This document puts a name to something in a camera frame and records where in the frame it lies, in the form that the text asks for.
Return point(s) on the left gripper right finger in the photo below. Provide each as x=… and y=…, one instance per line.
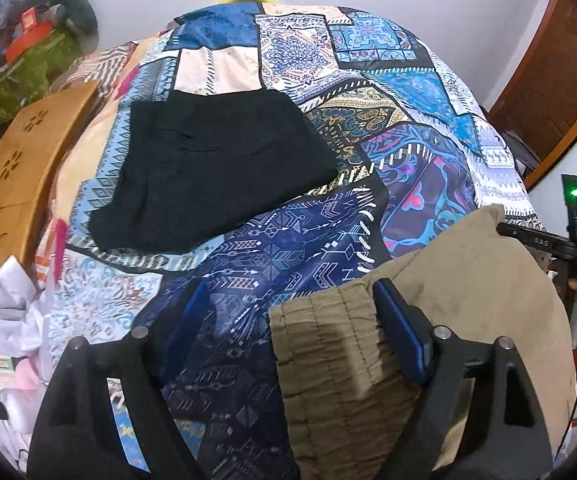
x=477, y=416

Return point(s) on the khaki olive pants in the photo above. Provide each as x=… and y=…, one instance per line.
x=345, y=398

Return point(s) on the white papers pile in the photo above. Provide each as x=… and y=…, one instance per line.
x=25, y=363

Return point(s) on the brown wooden door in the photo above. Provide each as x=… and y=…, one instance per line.
x=540, y=101

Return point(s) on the blue patchwork bedspread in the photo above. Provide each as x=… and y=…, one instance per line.
x=415, y=153

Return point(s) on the wooden lap desk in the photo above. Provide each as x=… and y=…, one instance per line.
x=30, y=151

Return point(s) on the black folded pants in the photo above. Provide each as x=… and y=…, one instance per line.
x=201, y=166

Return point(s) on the green laundry basket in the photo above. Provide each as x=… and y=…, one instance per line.
x=30, y=76

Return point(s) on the orange patterned blanket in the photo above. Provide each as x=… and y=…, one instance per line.
x=113, y=70

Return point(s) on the orange box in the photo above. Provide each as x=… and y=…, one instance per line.
x=27, y=40

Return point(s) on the grey plush pillow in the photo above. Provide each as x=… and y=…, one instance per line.
x=79, y=13

